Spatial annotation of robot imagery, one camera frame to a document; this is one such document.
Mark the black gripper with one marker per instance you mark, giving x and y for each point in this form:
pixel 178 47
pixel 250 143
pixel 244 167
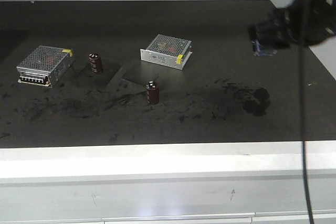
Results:
pixel 277 30

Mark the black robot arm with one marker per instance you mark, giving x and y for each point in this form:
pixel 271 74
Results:
pixel 302 22

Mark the labelled metal mesh power supply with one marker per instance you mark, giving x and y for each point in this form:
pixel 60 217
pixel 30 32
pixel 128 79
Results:
pixel 167 51

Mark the brown capacitor front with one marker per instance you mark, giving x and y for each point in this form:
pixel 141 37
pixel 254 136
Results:
pixel 152 92

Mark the brown capacitor near button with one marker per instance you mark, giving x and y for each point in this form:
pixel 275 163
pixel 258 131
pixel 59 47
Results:
pixel 95 63

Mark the small metal mesh power supply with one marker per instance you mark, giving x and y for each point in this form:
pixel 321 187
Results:
pixel 45 66

